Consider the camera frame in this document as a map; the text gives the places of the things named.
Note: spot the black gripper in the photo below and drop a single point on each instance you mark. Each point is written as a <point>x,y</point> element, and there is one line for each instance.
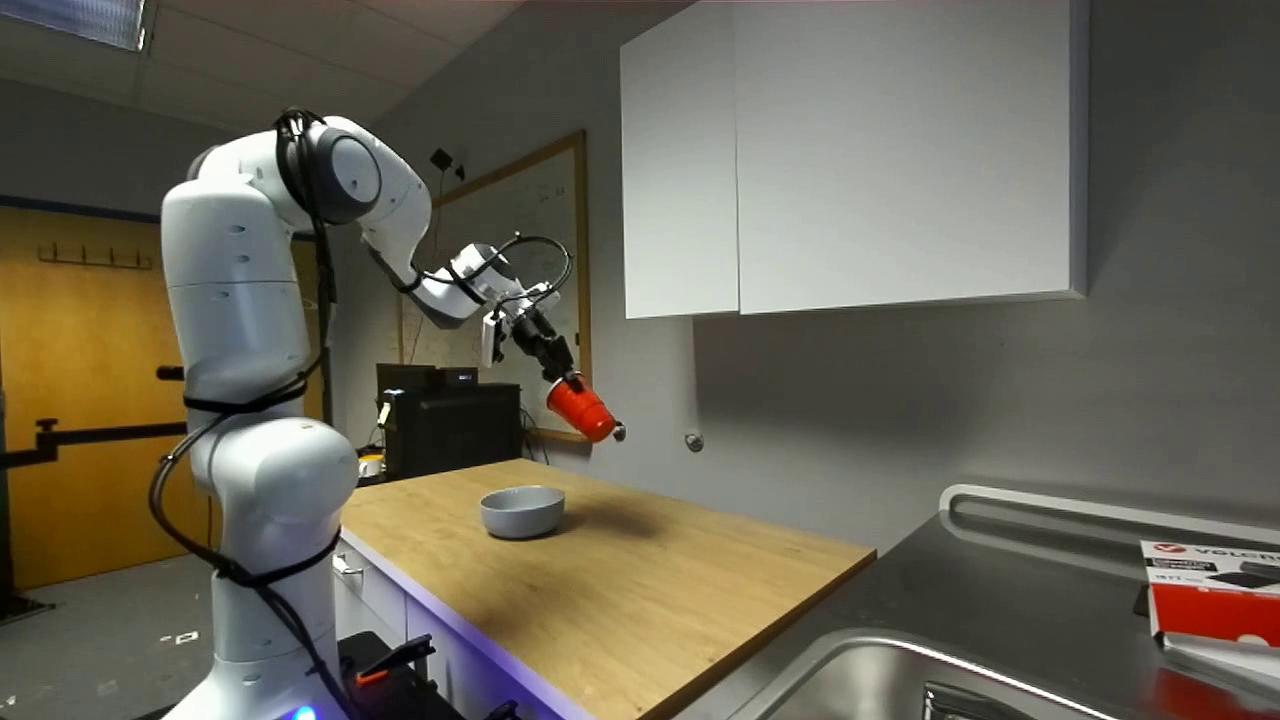
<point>541,338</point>

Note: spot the red plastic cup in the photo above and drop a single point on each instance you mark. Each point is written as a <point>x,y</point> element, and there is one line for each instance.
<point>585,408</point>

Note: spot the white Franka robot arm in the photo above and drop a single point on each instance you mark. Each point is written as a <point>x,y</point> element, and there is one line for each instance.
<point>252,402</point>

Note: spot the grey ceramic bowl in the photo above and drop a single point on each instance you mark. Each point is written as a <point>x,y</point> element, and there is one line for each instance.
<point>520,515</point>

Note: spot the black box appliance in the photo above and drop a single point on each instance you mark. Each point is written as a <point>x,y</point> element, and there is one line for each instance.
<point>445,426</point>

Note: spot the stainless steel sink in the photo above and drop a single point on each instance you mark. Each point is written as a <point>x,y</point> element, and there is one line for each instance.
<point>921,684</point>

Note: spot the yellow wooden door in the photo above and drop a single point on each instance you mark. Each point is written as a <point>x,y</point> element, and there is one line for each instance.
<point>81,402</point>

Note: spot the ceiling light panel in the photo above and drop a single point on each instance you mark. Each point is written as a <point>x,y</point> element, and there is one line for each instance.
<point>81,19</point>

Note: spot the red and white box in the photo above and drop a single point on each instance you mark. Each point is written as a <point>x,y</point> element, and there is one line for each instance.
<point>1213,602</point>

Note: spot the round metal wall knob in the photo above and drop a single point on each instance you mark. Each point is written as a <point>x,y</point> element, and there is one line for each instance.
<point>695,440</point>

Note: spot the white wall cabinet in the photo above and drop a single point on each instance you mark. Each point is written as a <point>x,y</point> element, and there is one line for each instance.
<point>855,152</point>

